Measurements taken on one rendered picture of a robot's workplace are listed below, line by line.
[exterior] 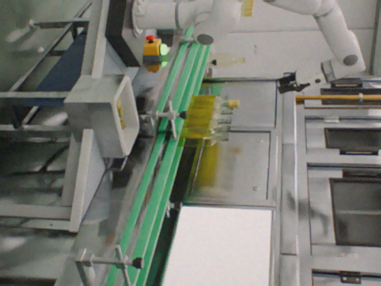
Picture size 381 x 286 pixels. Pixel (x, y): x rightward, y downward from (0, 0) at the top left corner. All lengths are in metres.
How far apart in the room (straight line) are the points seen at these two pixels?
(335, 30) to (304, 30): 6.50
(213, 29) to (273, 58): 6.70
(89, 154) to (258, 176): 0.65
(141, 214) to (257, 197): 0.45
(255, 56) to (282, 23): 0.73
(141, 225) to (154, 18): 0.73
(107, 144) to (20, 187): 0.59
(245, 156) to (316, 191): 0.30
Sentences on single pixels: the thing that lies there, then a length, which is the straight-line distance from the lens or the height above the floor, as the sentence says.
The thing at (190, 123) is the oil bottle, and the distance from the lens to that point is 1.87.
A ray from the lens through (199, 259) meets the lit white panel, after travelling 1.58.
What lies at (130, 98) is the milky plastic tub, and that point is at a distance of 1.67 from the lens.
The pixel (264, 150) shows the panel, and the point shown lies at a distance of 1.96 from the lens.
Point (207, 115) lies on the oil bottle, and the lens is 1.91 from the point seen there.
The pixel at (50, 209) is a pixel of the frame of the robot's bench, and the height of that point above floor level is 0.62.
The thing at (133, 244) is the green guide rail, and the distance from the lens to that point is 1.45.
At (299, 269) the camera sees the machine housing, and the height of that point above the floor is 1.39.
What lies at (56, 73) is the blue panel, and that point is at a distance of 2.19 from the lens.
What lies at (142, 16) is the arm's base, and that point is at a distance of 1.77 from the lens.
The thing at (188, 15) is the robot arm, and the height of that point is 1.01.
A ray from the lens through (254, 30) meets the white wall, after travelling 8.11.
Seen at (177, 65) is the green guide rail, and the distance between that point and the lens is 2.05.
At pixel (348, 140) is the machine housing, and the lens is 2.10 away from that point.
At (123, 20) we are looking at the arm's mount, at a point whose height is 0.81.
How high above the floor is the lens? 1.35
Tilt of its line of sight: 12 degrees down
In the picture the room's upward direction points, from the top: 90 degrees clockwise
